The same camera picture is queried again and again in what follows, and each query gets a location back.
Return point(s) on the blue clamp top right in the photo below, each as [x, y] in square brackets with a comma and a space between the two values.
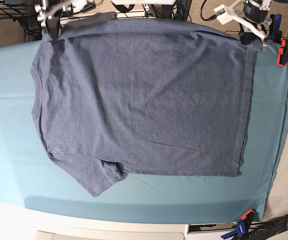
[275, 34]

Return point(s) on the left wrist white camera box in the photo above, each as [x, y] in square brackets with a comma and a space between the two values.
[224, 14]

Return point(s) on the orange black clamp top right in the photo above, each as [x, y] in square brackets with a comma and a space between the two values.
[282, 56]

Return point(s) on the white power strip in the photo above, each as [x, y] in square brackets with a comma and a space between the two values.
[138, 13]

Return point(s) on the blue-grey heathered T-shirt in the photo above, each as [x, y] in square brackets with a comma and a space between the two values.
[142, 96]

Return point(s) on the orange blue clamp bottom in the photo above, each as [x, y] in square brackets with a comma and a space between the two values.
[242, 227]

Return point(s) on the teal table cloth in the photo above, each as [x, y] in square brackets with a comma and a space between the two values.
[29, 179]

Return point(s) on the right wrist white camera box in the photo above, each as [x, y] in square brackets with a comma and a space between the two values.
[81, 3]

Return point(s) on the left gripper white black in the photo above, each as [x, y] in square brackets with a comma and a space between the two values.
[255, 13]

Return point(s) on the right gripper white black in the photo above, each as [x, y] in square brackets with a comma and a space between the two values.
[46, 17]

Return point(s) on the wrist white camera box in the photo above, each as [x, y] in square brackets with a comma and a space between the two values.
[224, 14]
[81, 3]

